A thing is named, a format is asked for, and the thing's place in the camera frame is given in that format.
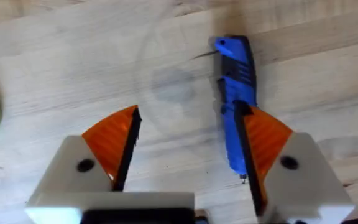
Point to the blue electric screwdriver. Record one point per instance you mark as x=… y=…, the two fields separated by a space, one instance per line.
x=236 y=93

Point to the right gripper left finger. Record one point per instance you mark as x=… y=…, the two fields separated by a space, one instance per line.
x=104 y=149

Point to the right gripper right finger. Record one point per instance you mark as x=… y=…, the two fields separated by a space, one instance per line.
x=278 y=161

